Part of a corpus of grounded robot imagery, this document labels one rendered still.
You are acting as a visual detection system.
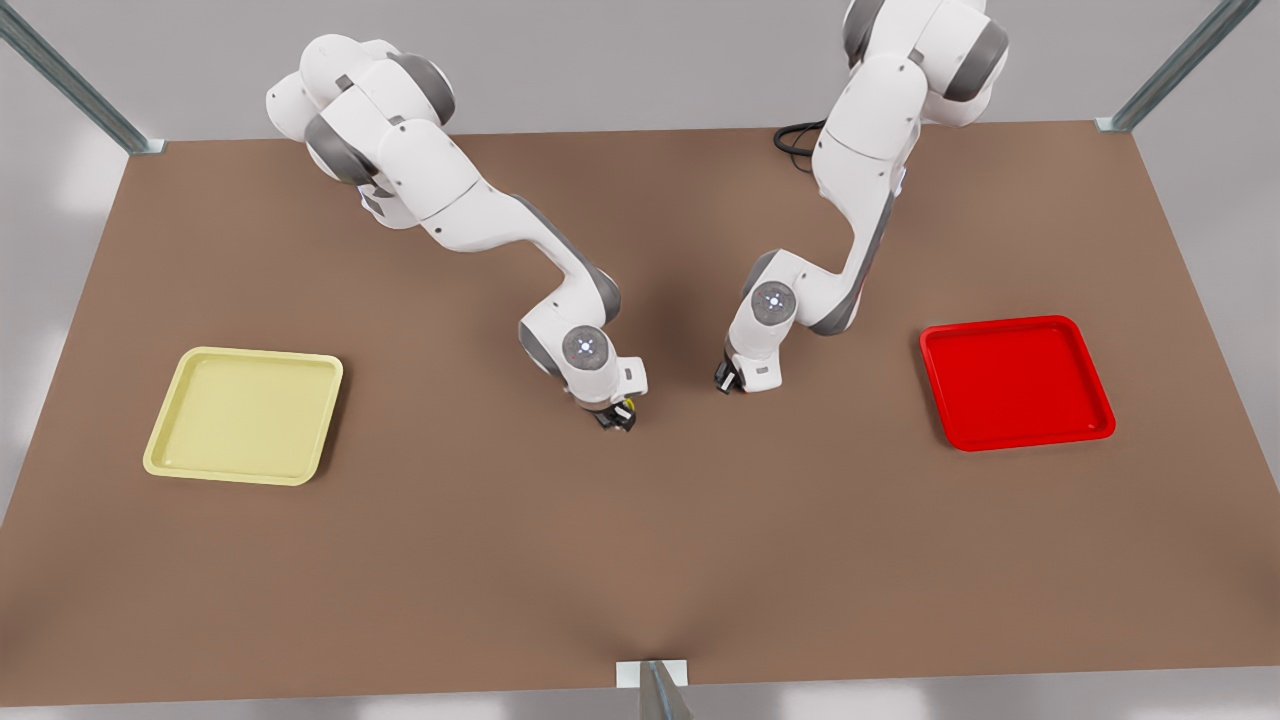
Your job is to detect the pale yellow square tray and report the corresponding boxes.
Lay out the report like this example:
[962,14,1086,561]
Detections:
[142,346,345,488]

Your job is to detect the silver frame post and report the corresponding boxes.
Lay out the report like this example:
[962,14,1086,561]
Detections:
[0,5,167,156]
[1095,0,1263,134]
[615,659,693,720]

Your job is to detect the red square tray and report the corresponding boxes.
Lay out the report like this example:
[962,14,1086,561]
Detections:
[919,315,1117,453]

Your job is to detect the black cable loop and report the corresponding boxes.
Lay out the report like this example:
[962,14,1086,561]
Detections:
[773,120,827,174]

